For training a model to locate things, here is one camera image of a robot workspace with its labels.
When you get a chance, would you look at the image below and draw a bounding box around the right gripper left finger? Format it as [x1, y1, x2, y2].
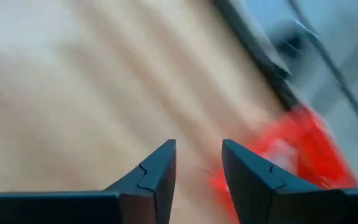
[0, 139, 177, 224]

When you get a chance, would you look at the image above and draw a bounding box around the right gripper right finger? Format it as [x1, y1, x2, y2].
[222, 139, 358, 224]

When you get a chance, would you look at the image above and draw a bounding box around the red plastic basket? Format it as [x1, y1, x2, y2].
[209, 104, 358, 224]

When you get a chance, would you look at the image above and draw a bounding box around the black aluminium table frame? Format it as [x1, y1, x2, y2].
[211, 0, 300, 111]

